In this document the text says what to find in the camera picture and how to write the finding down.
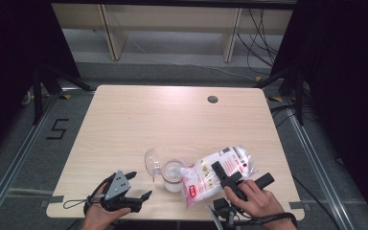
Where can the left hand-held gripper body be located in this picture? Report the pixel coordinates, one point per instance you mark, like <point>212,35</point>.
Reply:
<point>117,187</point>

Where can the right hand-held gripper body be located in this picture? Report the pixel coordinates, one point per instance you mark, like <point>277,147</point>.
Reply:
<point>221,204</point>

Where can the red and white sugar pouch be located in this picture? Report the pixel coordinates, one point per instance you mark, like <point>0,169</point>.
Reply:
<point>204,179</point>

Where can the clear glass jar with lid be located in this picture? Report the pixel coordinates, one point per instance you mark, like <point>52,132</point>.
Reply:
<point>173,177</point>

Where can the person's right hand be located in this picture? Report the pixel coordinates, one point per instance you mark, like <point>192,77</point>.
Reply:
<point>258,202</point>

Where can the person's left hand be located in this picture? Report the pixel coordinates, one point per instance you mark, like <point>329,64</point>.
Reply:
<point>99,219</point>

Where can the grey tape strip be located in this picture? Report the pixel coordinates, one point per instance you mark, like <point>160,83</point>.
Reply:
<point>297,205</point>
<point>56,199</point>

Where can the yellow and black tape piece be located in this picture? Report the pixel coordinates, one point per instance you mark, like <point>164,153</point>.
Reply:
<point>275,99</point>
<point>65,96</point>

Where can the black metal stand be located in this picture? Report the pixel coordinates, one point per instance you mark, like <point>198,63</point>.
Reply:
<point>298,96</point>
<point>37,96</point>

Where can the black curtain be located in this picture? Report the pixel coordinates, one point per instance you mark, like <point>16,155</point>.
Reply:
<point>348,80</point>
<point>12,64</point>

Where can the light wooden shelf unit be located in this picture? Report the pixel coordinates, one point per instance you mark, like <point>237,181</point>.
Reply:
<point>172,19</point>

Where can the aluminium floor rail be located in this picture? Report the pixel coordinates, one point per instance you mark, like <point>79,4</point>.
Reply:
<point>16,159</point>
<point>316,166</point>

